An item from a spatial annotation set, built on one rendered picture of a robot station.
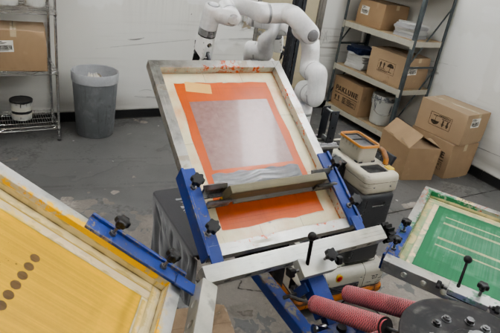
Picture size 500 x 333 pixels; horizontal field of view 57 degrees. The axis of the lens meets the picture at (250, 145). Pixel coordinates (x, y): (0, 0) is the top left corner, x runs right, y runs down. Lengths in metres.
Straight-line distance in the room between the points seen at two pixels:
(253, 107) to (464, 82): 4.08
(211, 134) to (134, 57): 3.62
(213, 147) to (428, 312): 0.88
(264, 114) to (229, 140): 0.22
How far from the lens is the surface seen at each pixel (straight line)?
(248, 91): 1.87
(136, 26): 5.15
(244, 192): 1.46
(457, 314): 1.19
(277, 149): 1.74
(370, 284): 3.15
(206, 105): 1.74
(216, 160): 1.60
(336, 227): 1.64
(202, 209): 1.44
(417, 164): 4.99
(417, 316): 1.13
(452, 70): 5.76
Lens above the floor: 2.00
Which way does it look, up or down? 24 degrees down
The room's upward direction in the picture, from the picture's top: 9 degrees clockwise
